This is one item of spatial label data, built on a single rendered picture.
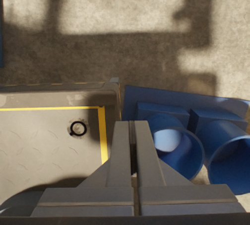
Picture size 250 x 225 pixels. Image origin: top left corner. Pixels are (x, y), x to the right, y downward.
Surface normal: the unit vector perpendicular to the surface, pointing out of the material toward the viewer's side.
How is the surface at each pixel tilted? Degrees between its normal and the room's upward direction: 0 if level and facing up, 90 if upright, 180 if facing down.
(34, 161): 0
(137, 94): 0
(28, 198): 90
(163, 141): 0
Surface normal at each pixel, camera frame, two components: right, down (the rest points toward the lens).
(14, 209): -0.12, -0.11
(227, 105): 0.00, 0.27
